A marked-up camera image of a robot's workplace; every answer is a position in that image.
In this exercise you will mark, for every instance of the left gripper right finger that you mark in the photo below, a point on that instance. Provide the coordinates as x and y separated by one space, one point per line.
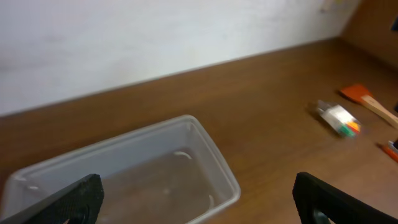
319 202

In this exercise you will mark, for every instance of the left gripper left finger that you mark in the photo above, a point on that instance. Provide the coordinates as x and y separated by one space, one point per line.
78 203

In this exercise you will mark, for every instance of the clear case of coloured bits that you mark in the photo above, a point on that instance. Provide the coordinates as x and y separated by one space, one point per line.
339 119

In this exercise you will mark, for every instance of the clear plastic storage container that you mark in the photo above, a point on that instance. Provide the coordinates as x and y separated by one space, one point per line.
169 172

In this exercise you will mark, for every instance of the orange rail of sockets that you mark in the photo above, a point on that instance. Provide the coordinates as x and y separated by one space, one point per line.
391 150

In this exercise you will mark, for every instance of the orange scraper with wooden handle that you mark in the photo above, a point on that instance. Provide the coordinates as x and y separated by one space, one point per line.
360 94

